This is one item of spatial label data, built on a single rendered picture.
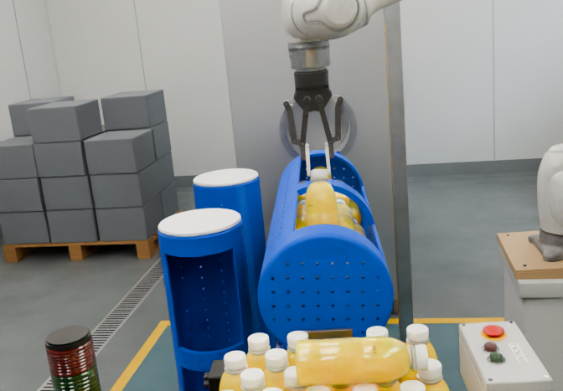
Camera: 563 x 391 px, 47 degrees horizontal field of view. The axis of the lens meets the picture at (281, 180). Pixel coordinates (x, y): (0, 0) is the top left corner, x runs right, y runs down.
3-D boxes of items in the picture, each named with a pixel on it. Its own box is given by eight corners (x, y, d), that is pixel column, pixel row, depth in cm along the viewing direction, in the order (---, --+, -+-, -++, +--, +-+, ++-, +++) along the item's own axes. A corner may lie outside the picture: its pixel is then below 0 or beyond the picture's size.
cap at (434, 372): (413, 377, 106) (413, 367, 105) (422, 366, 109) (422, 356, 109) (436, 383, 104) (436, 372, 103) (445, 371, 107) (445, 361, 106)
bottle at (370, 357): (299, 352, 109) (412, 347, 107) (299, 393, 104) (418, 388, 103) (295, 331, 103) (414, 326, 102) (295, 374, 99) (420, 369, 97)
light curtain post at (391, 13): (414, 379, 302) (397, -1, 262) (416, 386, 296) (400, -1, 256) (400, 380, 303) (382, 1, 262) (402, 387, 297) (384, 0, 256)
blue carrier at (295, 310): (363, 229, 224) (363, 148, 217) (393, 360, 139) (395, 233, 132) (280, 231, 225) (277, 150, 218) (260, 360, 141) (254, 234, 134)
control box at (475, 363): (514, 369, 121) (513, 318, 118) (552, 437, 101) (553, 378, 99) (459, 372, 121) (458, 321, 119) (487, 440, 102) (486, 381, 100)
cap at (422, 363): (412, 351, 105) (424, 351, 105) (415, 374, 102) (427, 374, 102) (413, 340, 102) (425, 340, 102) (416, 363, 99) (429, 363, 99)
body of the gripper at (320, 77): (329, 65, 146) (333, 107, 148) (291, 69, 147) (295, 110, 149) (330, 68, 139) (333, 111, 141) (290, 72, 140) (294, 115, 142)
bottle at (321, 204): (323, 259, 151) (318, 180, 153) (347, 258, 146) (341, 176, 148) (302, 261, 146) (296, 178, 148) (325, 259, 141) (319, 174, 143)
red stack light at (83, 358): (101, 353, 96) (98, 329, 96) (87, 376, 90) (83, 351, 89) (59, 356, 97) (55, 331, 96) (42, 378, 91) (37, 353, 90)
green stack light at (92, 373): (107, 383, 98) (102, 353, 96) (93, 409, 91) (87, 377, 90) (65, 386, 98) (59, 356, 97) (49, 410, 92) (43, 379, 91)
